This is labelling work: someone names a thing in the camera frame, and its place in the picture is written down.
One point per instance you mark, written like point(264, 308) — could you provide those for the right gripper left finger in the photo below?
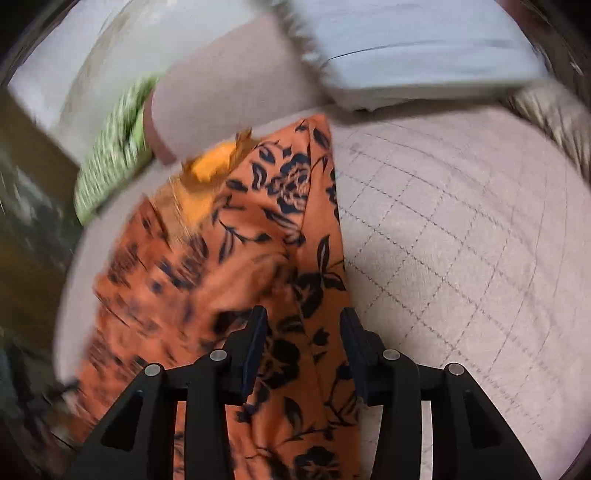
point(135, 438)

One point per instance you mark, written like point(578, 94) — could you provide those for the orange black floral blouse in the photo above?
point(272, 239)

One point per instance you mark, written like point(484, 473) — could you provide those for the wooden glass door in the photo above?
point(39, 229)

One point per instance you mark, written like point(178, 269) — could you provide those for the green patterned pillow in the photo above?
point(118, 153)

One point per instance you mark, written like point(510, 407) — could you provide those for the beige striped floral quilt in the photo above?
point(560, 115)

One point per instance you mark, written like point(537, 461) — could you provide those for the pink rolled bolster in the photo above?
point(248, 77)

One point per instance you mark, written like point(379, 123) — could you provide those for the light blue grey pillow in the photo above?
point(372, 54)

